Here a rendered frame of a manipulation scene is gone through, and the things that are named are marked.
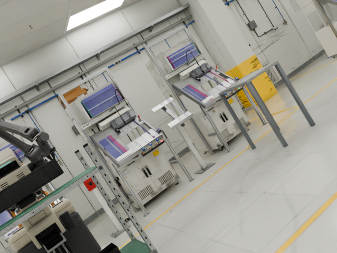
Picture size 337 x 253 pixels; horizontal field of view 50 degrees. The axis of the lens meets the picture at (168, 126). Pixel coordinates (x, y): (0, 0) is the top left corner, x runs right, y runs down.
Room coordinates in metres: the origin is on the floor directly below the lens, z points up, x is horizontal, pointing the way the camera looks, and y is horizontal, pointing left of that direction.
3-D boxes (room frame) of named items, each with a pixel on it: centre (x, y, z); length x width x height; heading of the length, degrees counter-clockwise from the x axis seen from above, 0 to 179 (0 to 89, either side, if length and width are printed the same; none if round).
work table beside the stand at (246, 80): (4.03, -1.03, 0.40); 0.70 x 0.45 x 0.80; 16
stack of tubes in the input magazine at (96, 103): (4.96, 0.59, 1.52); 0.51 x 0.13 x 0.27; 113
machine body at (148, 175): (5.05, 0.69, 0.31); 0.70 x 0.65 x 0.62; 113
